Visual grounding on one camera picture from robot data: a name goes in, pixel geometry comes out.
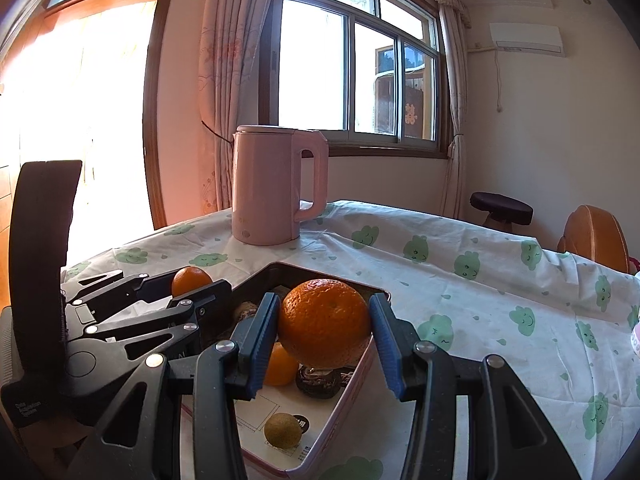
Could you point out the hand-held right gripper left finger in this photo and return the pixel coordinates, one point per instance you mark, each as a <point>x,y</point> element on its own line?
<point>260,347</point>

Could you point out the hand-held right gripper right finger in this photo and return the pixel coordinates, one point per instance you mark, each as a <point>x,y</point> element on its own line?
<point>387,352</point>

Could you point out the white air conditioner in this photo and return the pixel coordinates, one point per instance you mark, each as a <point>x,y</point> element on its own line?
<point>527,37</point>

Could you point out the pink floral curtain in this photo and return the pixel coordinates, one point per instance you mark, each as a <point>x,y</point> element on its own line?
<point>230,85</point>

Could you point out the small orange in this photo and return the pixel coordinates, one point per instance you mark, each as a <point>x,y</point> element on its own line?
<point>280,367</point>

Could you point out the dark round stool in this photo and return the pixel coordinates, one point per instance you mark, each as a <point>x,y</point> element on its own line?
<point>500,205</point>

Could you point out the pale tied curtain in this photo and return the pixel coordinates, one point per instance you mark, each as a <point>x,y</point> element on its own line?
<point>455,110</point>

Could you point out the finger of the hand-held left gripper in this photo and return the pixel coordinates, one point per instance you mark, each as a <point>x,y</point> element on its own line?
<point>155,286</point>
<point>210,300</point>

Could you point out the large textured mandarin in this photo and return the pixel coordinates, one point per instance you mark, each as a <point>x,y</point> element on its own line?
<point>325,322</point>

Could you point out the smooth orange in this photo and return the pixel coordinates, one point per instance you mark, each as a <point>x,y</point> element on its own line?
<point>191,279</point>

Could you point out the pink cartoon cup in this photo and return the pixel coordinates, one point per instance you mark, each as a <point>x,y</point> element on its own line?
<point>636,335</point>

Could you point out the dark brown water chestnut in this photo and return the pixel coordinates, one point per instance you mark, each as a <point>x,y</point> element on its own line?
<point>245,315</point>
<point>317,382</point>

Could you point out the brown leather armchair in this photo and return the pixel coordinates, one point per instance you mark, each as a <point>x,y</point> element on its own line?
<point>595,240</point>

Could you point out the pink tin box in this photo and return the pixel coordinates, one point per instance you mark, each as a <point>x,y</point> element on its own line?
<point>345,410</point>

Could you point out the sliding window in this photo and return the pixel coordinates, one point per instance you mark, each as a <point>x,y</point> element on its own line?
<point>315,70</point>

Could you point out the small yellow fruit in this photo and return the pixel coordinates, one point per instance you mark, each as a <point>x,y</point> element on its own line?
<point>282,430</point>

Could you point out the pink electric kettle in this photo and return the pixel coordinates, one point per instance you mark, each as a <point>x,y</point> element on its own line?
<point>265,185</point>

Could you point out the wooden door frame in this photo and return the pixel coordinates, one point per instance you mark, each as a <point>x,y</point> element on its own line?
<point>155,110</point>

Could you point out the white printed leaflet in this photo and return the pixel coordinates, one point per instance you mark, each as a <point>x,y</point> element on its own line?
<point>320,440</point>

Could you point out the white green-print tablecloth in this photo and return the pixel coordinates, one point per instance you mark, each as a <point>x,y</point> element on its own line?
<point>475,310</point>

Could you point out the pink window sticker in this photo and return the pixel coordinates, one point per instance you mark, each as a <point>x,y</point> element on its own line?
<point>411,114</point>

